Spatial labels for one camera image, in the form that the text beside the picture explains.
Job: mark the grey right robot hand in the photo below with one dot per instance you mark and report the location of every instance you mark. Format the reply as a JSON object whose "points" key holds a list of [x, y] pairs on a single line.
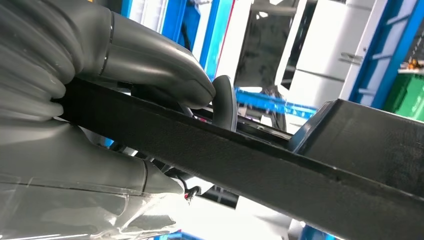
{"points": [[149, 56]]}

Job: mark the blue metal shelf rack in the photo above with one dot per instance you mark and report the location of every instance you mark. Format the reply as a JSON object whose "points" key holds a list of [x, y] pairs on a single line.
{"points": [[215, 33], [394, 39]]}

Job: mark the clear plastic film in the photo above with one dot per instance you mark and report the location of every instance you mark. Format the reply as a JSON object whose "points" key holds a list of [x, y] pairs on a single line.
{"points": [[82, 215]]}

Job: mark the white vehicle body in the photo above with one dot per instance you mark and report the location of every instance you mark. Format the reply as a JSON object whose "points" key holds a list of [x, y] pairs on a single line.
{"points": [[324, 39]]}

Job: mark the green plastic crate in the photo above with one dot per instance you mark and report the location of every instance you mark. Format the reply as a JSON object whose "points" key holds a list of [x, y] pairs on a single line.
{"points": [[407, 96]]}

